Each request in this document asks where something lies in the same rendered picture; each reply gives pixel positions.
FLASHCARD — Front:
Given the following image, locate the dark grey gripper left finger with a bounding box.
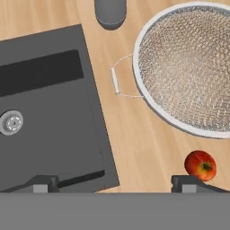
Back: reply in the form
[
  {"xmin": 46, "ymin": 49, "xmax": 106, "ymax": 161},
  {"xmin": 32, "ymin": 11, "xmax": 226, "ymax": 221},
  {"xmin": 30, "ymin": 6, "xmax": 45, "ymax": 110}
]
[{"xmin": 3, "ymin": 174, "xmax": 60, "ymax": 194}]

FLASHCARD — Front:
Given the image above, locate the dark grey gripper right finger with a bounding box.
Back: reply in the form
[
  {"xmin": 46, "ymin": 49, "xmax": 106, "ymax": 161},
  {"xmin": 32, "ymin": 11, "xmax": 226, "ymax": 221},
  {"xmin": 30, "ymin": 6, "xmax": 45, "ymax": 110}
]
[{"xmin": 171, "ymin": 174, "xmax": 230, "ymax": 194}]

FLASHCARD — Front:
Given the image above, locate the red apple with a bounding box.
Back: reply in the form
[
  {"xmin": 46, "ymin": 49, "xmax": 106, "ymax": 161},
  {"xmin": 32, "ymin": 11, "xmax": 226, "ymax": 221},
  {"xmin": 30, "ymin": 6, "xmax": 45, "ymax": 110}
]
[{"xmin": 183, "ymin": 150, "xmax": 217, "ymax": 182}]

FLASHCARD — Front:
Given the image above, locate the silver sink drain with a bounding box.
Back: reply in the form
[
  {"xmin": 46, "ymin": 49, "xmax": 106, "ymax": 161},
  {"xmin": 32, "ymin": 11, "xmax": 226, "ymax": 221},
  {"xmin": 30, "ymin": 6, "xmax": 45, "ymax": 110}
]
[{"xmin": 0, "ymin": 110, "xmax": 24, "ymax": 137}]

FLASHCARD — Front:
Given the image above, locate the dark grey sink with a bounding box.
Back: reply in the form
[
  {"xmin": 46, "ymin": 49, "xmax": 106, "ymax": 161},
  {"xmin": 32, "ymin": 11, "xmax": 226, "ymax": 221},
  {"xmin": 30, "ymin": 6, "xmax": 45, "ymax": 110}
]
[{"xmin": 0, "ymin": 23, "xmax": 120, "ymax": 194}]

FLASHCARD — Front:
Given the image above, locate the silver mesh colander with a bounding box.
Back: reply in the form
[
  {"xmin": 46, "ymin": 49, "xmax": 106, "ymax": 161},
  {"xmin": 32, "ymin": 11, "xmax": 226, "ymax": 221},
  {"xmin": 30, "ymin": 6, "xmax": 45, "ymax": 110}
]
[{"xmin": 111, "ymin": 1, "xmax": 230, "ymax": 139}]

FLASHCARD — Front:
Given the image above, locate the dark grey cylinder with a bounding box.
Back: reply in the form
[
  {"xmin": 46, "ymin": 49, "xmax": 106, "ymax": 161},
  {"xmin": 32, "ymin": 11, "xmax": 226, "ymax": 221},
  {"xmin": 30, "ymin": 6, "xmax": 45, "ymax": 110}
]
[{"xmin": 93, "ymin": 0, "xmax": 128, "ymax": 31}]

